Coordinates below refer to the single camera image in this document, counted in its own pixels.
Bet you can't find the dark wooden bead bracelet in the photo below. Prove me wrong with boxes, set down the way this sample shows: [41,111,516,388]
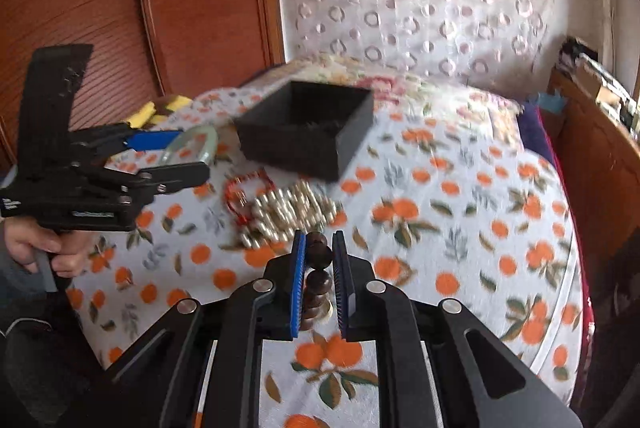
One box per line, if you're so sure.
[300,232,333,331]

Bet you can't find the navy blue blanket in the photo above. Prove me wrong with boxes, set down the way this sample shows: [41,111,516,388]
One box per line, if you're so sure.
[515,100,566,169]

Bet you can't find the blue plastic bag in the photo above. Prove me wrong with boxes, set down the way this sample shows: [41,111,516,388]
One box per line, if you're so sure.
[535,90,566,114]

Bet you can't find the pile of folded clothes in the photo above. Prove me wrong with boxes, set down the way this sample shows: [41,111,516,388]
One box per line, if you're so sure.
[557,36,601,74]

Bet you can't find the cardboard box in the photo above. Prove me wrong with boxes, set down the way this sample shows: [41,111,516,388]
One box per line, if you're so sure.
[575,63,626,106]

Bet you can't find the orange fruit print cloth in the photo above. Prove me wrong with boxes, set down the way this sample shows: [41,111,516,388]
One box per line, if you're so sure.
[65,85,586,428]

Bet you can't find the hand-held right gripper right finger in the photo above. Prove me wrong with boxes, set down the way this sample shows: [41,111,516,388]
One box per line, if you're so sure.
[331,230,586,428]

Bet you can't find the yellow striped plush toy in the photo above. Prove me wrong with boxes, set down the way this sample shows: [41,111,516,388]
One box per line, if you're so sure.
[125,94,193,129]

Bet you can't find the black jewelry box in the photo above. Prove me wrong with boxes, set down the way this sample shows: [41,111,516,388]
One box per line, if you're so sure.
[234,80,375,182]

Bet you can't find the person's left hand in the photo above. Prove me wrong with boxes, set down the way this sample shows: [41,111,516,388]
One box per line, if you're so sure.
[2,218,83,279]

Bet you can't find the pale green jade bangle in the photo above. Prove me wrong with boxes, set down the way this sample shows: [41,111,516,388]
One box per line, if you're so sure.
[160,126,219,169]

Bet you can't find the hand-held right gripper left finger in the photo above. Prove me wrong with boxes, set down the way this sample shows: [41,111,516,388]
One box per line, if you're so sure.
[102,229,307,428]

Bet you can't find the wooden cabinet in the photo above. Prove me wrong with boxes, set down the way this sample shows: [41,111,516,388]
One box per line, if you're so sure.
[547,68,640,309]

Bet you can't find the red blanket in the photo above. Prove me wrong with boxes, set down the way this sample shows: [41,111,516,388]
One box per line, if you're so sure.
[545,133,601,409]

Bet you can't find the floral blanket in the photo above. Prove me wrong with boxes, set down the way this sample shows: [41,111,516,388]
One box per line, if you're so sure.
[250,53,526,139]

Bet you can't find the silver bead bracelet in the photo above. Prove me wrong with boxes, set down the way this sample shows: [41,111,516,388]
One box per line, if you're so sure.
[235,182,338,251]

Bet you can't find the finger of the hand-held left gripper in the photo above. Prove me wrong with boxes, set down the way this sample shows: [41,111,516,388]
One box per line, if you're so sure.
[85,161,211,209]
[70,123,183,159]

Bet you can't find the red string bracelet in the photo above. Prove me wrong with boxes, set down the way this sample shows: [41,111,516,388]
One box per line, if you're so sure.
[223,170,275,224]

